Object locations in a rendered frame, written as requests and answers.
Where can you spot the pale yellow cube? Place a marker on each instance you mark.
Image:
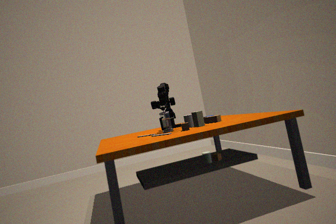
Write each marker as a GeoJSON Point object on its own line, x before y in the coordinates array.
{"type": "Point", "coordinates": [198, 119]}

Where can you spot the tan rectangular block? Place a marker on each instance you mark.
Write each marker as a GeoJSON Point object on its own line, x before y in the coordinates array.
{"type": "Point", "coordinates": [212, 119]}

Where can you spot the white cylinder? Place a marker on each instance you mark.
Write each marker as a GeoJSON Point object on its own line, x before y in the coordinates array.
{"type": "Point", "coordinates": [189, 119]}

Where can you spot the black flat shelf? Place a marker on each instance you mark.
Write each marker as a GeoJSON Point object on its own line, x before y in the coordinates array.
{"type": "Point", "coordinates": [175, 171]}

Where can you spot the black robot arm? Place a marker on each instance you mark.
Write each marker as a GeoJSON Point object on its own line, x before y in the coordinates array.
{"type": "Point", "coordinates": [163, 91]}

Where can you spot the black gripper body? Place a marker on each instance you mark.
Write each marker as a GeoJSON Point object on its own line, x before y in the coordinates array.
{"type": "Point", "coordinates": [162, 102]}

